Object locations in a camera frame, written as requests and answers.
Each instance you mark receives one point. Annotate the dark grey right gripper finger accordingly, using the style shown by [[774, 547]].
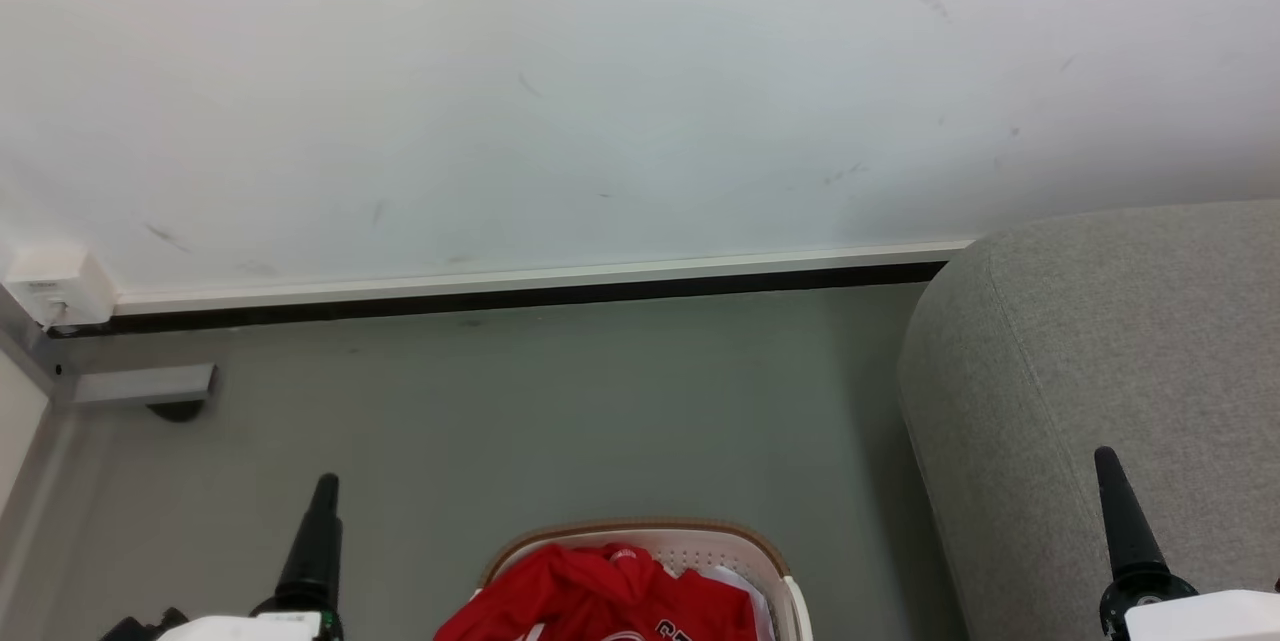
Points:
[[1128, 531]]

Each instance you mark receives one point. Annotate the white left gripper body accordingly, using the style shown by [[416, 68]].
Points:
[[245, 627]]

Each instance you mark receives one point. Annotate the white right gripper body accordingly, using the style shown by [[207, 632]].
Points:
[[1210, 619]]

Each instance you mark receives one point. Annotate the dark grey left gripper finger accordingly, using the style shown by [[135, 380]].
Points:
[[318, 546]]

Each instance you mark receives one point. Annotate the red and white jersey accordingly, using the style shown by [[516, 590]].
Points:
[[580, 591]]

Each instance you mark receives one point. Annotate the grey fabric sofa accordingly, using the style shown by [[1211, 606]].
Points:
[[1100, 341]]

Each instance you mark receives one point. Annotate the black door stopper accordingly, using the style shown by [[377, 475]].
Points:
[[177, 411]]

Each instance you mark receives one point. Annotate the white and black baseboard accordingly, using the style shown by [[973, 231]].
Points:
[[500, 289]]

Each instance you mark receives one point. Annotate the white plastic laundry basket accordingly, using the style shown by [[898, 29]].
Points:
[[700, 546]]

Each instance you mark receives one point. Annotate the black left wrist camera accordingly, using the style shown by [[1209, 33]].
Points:
[[140, 627]]

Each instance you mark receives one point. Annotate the grey metal bracket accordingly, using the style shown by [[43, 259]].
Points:
[[145, 384]]

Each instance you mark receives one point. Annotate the grey door frame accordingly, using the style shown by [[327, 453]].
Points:
[[30, 361]]

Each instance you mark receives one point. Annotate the white wall socket box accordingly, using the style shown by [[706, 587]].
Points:
[[60, 286]]

